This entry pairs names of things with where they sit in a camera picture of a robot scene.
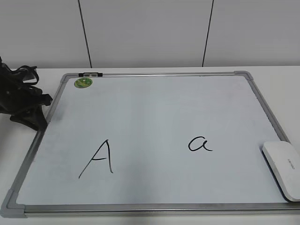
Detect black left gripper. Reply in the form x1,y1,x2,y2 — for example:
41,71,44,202
0,62,53,131

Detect white whiteboard eraser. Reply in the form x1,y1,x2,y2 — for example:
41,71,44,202
262,141,300,202

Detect round green magnet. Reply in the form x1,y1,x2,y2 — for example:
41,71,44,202
74,77,93,89

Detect white magnetic whiteboard grey frame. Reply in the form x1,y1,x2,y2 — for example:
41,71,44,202
0,71,300,218

